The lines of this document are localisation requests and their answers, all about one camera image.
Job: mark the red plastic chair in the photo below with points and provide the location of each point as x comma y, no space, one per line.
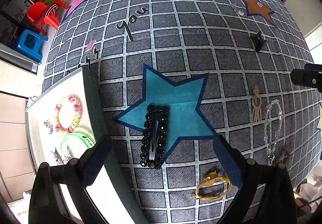
40,14

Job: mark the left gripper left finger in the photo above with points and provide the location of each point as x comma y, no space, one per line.
94,159

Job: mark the small silver hair clip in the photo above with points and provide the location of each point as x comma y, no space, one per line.
49,126

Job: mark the blue plastic stool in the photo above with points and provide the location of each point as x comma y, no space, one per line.
28,44

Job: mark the silver rhinestone hair clip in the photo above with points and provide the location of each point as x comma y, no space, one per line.
58,158

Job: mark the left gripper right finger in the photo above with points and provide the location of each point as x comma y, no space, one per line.
229,159

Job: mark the white jewelry tray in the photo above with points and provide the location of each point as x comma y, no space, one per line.
66,120

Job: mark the green plastic bangle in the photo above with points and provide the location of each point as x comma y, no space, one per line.
74,144

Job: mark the black beaded hair clip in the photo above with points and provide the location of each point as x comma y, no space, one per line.
154,136

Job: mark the beige wooden hair clip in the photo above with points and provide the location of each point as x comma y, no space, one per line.
256,102

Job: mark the grey checked star tablecloth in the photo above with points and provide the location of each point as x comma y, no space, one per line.
195,57

